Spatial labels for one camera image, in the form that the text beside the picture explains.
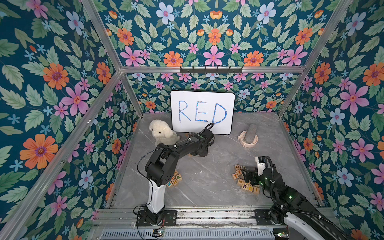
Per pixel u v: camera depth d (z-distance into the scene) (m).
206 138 0.76
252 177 0.69
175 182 0.83
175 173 0.87
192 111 0.96
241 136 1.03
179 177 0.84
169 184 0.82
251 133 1.01
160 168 0.51
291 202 0.55
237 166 0.88
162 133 0.86
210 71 0.93
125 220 0.75
